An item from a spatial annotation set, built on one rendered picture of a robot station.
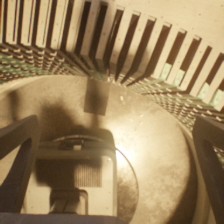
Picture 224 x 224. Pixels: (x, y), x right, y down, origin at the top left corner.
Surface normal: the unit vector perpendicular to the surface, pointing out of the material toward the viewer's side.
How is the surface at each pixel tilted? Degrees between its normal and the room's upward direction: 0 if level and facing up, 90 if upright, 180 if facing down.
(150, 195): 0
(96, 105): 25
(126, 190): 0
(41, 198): 0
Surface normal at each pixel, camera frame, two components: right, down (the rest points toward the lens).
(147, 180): 0.01, 0.08
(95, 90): -0.07, 0.48
